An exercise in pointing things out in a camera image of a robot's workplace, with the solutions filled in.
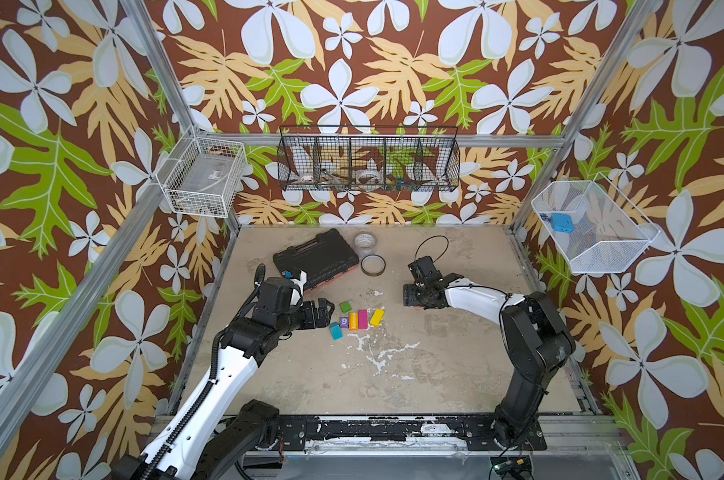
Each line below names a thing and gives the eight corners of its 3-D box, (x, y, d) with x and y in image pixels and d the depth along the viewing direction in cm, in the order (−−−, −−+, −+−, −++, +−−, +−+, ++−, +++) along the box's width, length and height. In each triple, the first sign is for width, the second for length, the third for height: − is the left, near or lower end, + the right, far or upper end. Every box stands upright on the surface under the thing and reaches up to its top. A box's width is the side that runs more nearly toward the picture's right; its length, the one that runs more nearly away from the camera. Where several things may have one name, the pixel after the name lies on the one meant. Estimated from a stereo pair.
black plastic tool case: (298, 300, 101) (295, 290, 96) (275, 263, 111) (271, 252, 106) (359, 267, 110) (359, 256, 105) (333, 235, 120) (332, 224, 115)
